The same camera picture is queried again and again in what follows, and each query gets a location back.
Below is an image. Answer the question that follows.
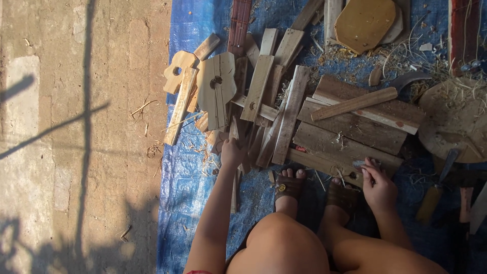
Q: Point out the person's right hand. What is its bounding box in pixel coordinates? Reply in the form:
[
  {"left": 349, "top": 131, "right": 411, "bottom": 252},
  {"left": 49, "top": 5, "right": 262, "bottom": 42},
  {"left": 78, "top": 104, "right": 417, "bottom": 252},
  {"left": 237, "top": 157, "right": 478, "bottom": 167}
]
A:
[{"left": 360, "top": 158, "right": 398, "bottom": 212}]

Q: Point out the person's left hand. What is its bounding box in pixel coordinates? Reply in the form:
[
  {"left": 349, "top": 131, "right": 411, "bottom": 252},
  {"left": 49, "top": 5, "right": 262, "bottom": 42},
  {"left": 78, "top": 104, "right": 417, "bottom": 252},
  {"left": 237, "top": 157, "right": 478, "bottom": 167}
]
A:
[{"left": 220, "top": 137, "right": 247, "bottom": 169}]

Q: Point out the small grey piece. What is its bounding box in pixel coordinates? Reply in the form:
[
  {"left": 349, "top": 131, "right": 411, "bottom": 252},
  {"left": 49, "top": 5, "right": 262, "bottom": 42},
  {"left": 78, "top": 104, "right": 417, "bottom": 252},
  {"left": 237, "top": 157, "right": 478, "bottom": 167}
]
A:
[{"left": 352, "top": 159, "right": 381, "bottom": 169}]

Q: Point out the narrow wooden strip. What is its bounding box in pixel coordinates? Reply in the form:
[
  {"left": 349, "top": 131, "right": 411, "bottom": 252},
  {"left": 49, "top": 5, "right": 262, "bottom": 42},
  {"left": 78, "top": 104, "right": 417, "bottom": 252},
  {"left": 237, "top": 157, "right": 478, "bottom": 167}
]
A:
[{"left": 228, "top": 116, "right": 243, "bottom": 214}]

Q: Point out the pile of wooden planks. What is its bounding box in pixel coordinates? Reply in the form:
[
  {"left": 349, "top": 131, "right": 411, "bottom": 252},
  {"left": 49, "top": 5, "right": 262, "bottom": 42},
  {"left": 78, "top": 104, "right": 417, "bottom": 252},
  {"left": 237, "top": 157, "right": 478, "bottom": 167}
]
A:
[{"left": 163, "top": 0, "right": 427, "bottom": 188}]

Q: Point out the grey guitar-shaped wood cutout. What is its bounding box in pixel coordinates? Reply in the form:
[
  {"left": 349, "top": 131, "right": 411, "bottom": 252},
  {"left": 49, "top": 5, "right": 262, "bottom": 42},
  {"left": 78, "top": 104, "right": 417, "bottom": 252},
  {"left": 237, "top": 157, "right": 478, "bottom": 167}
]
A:
[{"left": 196, "top": 52, "right": 237, "bottom": 131}]

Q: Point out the blue plastic tarp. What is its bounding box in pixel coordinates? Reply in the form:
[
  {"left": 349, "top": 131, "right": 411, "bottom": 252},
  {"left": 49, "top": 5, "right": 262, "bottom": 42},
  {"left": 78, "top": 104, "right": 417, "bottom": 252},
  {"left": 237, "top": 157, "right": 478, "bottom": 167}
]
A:
[{"left": 156, "top": 0, "right": 487, "bottom": 274}]

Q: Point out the brown left sandal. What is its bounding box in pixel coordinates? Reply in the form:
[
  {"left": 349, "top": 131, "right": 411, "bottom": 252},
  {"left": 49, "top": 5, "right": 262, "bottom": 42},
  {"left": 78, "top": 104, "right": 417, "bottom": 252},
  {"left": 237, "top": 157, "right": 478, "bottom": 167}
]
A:
[{"left": 274, "top": 173, "right": 305, "bottom": 203}]

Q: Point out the person's right leg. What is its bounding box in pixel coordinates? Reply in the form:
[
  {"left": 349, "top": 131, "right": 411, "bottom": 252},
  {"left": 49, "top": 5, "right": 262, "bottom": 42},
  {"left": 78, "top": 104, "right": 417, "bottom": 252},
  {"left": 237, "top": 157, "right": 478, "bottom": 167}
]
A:
[{"left": 318, "top": 178, "right": 449, "bottom": 274}]

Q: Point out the person's leg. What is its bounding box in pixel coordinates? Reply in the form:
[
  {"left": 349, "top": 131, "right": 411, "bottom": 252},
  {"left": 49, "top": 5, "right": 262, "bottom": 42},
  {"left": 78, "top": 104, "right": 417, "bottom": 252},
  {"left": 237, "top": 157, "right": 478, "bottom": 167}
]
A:
[
  {"left": 225, "top": 168, "right": 331, "bottom": 274},
  {"left": 318, "top": 178, "right": 449, "bottom": 274}
]

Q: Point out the tan guitar-shaped wood cutout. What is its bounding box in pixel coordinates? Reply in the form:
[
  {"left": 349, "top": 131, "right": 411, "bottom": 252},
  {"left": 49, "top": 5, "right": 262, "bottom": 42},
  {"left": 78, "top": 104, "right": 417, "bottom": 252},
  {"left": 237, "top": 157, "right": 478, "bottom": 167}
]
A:
[{"left": 163, "top": 50, "right": 198, "bottom": 95}]

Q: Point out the round wooden chopping block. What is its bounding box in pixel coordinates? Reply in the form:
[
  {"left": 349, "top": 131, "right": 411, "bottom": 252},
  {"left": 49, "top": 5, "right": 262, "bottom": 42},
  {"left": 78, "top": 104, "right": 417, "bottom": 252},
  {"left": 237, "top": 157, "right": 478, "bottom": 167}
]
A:
[{"left": 417, "top": 77, "right": 487, "bottom": 164}]

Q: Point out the curved metal machete blade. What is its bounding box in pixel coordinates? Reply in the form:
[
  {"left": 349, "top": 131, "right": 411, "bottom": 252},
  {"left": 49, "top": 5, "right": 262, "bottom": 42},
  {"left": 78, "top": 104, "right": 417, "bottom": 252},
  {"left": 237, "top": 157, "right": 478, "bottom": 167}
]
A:
[{"left": 388, "top": 71, "right": 433, "bottom": 94}]

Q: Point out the person's left leg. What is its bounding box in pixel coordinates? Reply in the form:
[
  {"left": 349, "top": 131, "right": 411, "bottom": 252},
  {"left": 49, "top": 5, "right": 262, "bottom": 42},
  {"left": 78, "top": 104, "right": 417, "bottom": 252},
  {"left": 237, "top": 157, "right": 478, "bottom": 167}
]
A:
[{"left": 225, "top": 168, "right": 331, "bottom": 274}]

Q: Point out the red fretted instrument neck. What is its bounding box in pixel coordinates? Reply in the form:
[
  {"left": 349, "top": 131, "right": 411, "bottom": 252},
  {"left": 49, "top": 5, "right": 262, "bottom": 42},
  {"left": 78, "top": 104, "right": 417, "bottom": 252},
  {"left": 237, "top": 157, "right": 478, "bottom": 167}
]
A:
[{"left": 227, "top": 0, "right": 253, "bottom": 58}]

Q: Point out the pale flat blade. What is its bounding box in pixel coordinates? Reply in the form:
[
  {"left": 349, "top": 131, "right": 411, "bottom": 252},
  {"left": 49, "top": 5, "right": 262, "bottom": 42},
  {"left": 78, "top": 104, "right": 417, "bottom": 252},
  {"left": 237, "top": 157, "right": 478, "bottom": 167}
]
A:
[{"left": 469, "top": 182, "right": 487, "bottom": 235}]

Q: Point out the heap of wood shavings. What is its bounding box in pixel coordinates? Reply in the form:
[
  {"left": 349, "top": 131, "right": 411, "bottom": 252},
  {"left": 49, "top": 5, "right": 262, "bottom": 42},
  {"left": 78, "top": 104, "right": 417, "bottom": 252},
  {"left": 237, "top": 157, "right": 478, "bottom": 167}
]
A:
[{"left": 308, "top": 34, "right": 487, "bottom": 103}]

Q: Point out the rounded yellow wooden board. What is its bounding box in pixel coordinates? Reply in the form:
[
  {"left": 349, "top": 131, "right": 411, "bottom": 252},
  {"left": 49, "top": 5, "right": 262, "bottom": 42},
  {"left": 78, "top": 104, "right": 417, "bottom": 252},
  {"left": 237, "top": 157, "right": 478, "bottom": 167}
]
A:
[{"left": 334, "top": 0, "right": 405, "bottom": 55}]

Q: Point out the red painted wooden beam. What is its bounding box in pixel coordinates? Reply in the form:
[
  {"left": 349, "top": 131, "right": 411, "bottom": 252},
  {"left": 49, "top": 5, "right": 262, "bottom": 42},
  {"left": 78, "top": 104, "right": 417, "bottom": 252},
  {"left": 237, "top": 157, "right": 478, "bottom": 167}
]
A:
[{"left": 447, "top": 0, "right": 482, "bottom": 77}]

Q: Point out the yellow handled chisel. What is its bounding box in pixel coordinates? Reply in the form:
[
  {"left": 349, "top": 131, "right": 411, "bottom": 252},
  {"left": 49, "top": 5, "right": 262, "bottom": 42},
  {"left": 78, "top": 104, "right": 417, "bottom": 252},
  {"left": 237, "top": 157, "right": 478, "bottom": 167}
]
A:
[{"left": 415, "top": 148, "right": 461, "bottom": 224}]

